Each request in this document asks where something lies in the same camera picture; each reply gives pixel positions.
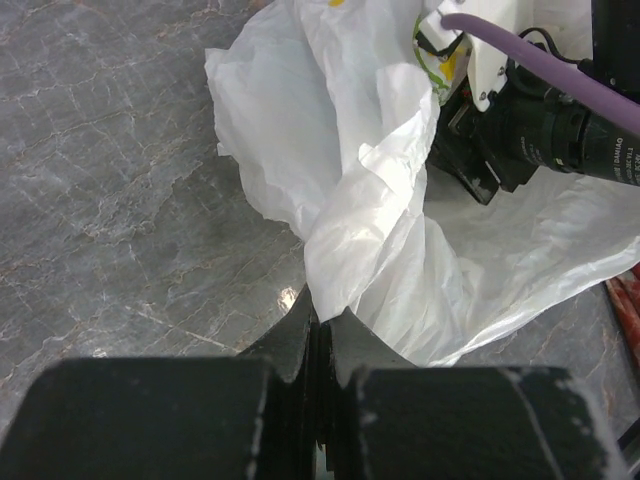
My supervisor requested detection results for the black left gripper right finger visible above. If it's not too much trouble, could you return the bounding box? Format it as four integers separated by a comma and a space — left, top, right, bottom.
320, 308, 418, 390

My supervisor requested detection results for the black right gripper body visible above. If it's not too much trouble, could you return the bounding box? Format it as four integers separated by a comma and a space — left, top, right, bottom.
429, 60, 555, 204

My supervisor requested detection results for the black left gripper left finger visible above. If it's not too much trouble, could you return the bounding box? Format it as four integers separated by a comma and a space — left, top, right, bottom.
238, 285, 318, 384

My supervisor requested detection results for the white plastic bag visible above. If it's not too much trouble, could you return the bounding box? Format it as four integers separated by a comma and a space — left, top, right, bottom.
204, 1, 639, 365

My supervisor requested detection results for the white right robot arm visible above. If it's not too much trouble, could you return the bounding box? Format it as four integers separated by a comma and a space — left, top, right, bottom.
414, 1, 639, 204

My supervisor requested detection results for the red plaid cloth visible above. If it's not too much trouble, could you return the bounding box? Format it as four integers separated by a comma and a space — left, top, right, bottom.
605, 264, 639, 356

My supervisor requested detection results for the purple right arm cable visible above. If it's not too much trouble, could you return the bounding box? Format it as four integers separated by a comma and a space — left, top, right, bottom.
440, 13, 640, 126

